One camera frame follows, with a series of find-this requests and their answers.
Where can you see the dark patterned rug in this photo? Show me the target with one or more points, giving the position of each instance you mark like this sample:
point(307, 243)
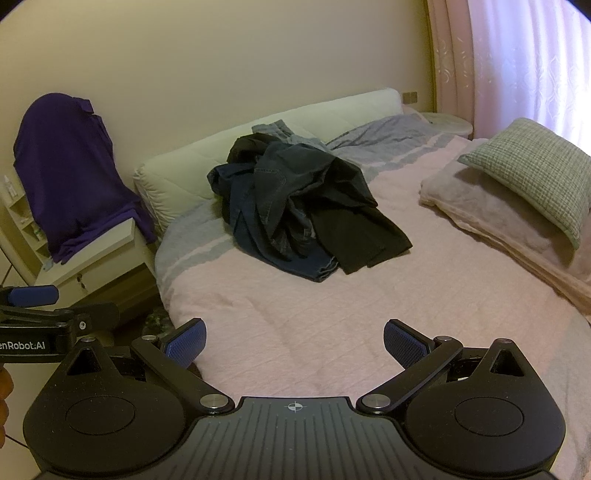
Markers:
point(157, 323)

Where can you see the person's left hand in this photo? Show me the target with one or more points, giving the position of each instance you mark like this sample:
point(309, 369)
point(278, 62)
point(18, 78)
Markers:
point(4, 397)

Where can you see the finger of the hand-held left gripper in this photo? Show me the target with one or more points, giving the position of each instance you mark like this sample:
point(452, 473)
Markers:
point(34, 295)
point(99, 316)

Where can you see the black pants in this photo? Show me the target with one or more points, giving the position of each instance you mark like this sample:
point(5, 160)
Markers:
point(360, 235)

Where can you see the dark blue jeans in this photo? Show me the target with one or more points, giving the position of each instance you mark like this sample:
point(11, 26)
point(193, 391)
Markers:
point(249, 217)

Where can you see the wall socket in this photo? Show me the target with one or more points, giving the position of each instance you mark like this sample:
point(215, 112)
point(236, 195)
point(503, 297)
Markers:
point(410, 97)

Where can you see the purple shirt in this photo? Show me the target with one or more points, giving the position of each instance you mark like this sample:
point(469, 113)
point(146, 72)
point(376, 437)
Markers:
point(69, 175)

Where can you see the round white side table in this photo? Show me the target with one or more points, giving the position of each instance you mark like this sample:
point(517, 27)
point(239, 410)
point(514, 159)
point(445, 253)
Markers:
point(450, 123)

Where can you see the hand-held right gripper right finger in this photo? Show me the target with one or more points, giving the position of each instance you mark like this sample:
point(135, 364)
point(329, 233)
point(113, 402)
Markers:
point(406, 345)

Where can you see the pink curtain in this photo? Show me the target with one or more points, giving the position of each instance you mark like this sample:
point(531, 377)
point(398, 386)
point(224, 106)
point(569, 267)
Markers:
point(508, 69)

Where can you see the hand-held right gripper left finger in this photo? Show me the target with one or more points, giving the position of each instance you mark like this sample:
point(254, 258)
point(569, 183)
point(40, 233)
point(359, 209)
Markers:
point(184, 345)

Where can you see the black garment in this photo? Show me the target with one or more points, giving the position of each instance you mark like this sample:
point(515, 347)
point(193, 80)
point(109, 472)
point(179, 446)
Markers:
point(244, 150)

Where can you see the white nightstand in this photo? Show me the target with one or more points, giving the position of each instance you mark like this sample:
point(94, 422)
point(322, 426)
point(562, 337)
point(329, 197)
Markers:
point(92, 277)

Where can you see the bed with pink cover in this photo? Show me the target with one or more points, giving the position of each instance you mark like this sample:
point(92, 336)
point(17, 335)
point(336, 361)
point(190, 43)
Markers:
point(300, 300)

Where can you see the green checked pillow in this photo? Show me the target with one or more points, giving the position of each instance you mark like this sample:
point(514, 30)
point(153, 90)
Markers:
point(526, 166)

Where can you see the white padded headboard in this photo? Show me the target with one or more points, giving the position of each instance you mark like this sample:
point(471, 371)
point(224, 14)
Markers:
point(184, 170)

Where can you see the pink folded blanket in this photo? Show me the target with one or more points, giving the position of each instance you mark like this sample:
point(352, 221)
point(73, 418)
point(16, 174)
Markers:
point(485, 217)

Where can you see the white shelf unit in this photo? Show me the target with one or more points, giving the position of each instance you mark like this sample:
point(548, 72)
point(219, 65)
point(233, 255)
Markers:
point(18, 221)

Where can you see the grey blue garment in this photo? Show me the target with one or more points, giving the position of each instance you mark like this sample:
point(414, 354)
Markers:
point(281, 131)

